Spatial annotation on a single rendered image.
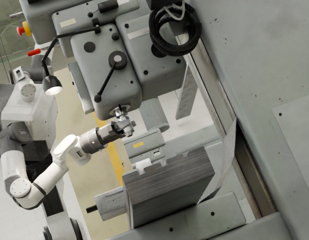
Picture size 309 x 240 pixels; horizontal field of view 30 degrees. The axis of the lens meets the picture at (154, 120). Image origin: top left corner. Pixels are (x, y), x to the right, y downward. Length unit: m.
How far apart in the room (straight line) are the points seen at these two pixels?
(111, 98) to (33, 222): 9.32
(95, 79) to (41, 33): 0.36
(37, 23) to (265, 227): 1.15
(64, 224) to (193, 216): 0.87
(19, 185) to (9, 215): 9.27
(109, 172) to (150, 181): 2.44
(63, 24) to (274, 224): 1.07
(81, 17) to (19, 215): 9.36
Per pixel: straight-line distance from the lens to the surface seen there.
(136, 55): 2.18
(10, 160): 2.32
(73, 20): 2.25
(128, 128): 2.18
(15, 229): 11.43
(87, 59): 2.20
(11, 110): 2.50
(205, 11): 2.15
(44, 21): 2.32
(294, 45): 2.15
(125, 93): 2.14
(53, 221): 2.68
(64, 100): 4.10
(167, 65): 2.16
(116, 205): 1.98
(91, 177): 3.93
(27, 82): 2.45
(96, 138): 2.21
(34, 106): 2.50
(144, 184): 1.49
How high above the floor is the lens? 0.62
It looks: 16 degrees up
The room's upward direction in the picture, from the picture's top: 22 degrees counter-clockwise
